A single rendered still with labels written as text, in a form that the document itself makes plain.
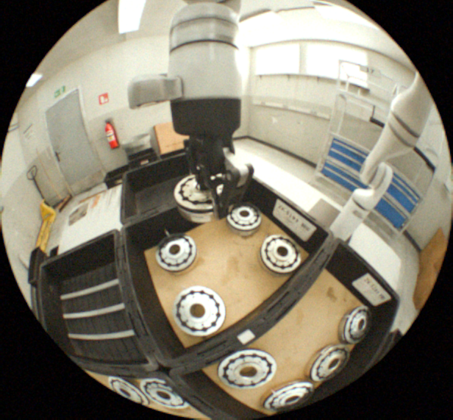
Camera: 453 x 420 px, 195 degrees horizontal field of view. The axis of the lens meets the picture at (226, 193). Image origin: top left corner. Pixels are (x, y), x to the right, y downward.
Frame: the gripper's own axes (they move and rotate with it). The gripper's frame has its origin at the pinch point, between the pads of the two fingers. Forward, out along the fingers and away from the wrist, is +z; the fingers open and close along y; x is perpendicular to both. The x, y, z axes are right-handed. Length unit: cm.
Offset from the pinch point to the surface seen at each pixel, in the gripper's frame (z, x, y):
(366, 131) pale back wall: -15, -281, -11
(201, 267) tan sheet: 17.5, 5.7, -1.7
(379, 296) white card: 11.0, -18.4, -40.0
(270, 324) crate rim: 7.6, 3.0, -18.8
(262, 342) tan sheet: 17.6, 4.9, -23.4
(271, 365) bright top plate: 14.7, 7.1, -28.0
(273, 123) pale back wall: 35, -280, 196
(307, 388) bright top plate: 14.9, 7.2, -41.5
